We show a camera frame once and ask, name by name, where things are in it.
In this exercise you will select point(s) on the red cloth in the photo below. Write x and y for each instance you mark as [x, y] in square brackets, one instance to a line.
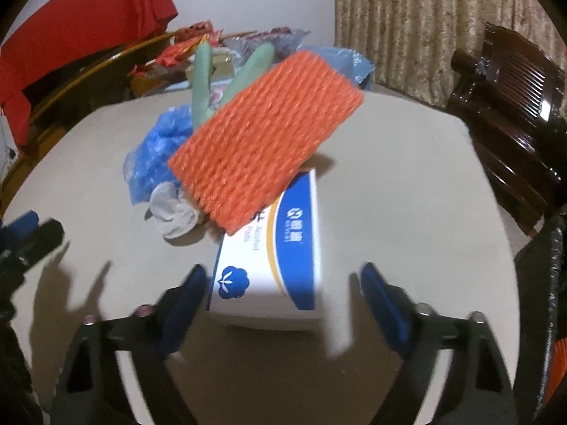
[79, 26]

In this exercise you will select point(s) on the dark wooden armchair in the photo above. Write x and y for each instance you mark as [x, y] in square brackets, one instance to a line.
[509, 119]

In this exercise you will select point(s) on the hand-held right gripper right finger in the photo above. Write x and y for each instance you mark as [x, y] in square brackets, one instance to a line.
[385, 305]

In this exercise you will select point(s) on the glass fruit bowl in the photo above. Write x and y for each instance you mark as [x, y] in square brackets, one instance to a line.
[283, 40]

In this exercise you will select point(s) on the beige patterned curtain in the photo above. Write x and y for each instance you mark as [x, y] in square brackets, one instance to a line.
[421, 22]

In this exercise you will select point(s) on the black bin liner bag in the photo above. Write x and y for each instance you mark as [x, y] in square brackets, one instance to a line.
[547, 274]

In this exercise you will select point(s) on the wooden cabinet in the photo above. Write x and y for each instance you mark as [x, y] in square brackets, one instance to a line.
[88, 84]

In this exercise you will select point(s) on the small orange foam net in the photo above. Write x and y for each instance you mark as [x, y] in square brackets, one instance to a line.
[559, 372]

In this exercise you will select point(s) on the large orange foam net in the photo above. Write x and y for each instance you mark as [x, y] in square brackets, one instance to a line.
[265, 141]

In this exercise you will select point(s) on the red snack packets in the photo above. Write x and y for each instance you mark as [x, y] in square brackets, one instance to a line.
[172, 55]

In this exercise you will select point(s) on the grey tablecloth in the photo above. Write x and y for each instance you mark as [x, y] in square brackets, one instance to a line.
[398, 177]

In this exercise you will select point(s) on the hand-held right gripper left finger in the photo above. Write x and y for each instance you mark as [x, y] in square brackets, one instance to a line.
[186, 305]

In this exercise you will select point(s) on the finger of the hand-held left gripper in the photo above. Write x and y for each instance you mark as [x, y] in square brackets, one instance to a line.
[20, 228]

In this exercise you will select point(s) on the white tissue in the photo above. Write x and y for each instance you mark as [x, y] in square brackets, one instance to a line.
[172, 212]

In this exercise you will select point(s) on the white and blue box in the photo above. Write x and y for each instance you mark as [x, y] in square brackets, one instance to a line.
[265, 283]

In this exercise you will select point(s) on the blue table cover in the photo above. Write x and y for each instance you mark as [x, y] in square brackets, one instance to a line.
[341, 64]

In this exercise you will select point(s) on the black trash bin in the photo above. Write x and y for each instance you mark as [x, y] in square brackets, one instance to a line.
[538, 389]

